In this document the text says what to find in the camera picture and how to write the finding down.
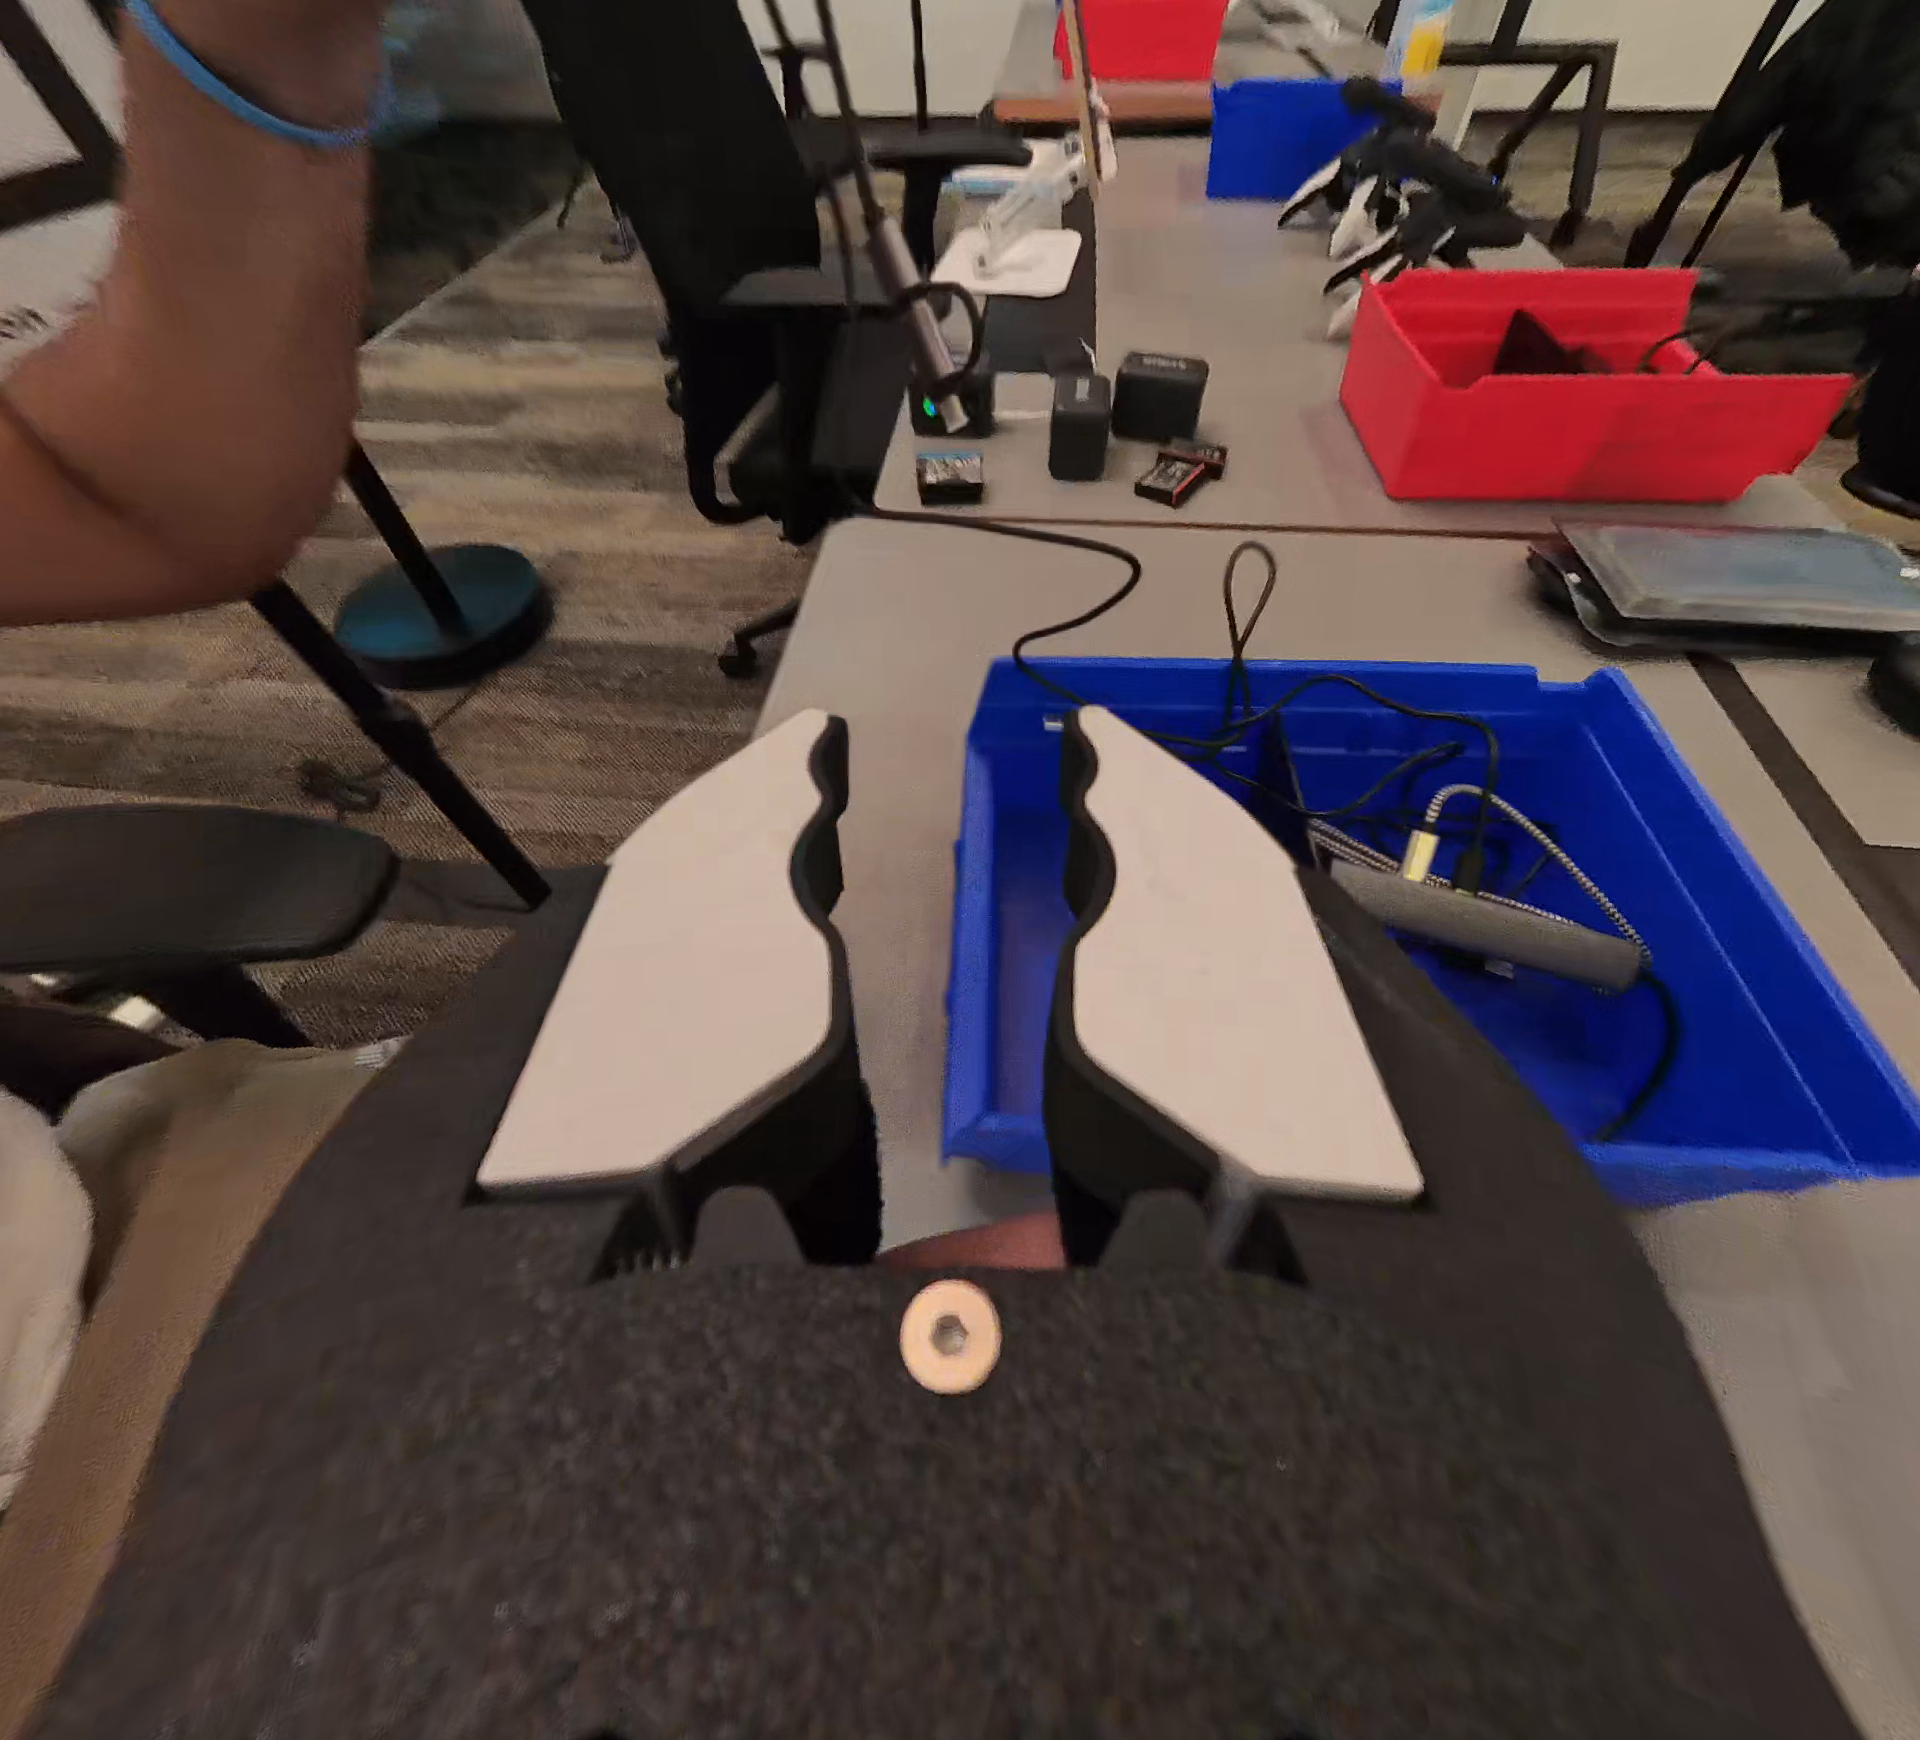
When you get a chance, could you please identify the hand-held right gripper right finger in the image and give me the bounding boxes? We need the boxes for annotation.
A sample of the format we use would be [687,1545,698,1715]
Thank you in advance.
[1045,705,1426,1202]

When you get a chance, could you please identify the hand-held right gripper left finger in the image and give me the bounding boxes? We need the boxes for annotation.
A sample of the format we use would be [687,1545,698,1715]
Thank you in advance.
[476,709,876,1202]

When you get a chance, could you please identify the dark grey usb hub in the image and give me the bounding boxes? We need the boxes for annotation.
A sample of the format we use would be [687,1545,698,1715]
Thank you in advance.
[1326,854,1684,1144]

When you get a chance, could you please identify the black white braided usb-c cable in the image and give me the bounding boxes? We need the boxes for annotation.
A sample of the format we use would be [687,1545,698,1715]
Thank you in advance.
[1301,784,1645,949]

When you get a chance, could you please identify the black cable with orange plugs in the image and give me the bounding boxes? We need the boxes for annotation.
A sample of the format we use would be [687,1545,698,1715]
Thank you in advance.
[816,510,1504,889]

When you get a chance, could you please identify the blue plastic bin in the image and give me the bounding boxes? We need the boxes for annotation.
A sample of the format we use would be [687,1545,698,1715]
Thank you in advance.
[1203,74,1407,204]
[942,657,1920,1205]

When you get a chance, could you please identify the person's left forearm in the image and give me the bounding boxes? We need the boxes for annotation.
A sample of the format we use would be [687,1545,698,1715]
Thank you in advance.
[0,0,453,631]

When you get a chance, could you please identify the round base black stand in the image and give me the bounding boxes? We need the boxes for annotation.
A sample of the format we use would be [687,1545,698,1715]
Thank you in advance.
[332,442,552,692]

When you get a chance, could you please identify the black chair armrest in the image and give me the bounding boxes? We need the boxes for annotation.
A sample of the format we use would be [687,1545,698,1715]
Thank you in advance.
[0,802,403,1049]

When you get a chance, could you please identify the small red black battery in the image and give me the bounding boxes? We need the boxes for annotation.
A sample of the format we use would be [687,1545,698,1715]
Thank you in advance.
[1133,436,1230,509]

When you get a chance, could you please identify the grey tablet sleeve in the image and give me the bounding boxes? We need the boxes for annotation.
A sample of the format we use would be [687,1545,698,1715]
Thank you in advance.
[1528,520,1920,659]

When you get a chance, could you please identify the red plastic bin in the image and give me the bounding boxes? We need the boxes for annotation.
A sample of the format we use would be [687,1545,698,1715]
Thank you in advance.
[1338,268,1860,504]
[1053,0,1231,86]

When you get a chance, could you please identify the white stand base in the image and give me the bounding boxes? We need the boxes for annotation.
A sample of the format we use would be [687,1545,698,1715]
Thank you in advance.
[929,228,1087,299]

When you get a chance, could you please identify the black white gripper tools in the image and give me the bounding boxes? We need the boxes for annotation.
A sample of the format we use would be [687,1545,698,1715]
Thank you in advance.
[1276,74,1536,341]

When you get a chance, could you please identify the black office chair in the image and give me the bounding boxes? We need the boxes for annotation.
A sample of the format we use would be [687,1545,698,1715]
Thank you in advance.
[473,0,1036,546]

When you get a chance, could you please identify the black wood-rimmed board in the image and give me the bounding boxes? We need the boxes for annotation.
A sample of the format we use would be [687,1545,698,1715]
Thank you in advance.
[1032,0,1122,199]

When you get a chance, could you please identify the blue wristband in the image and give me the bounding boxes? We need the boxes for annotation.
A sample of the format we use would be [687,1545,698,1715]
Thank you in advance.
[109,0,393,154]

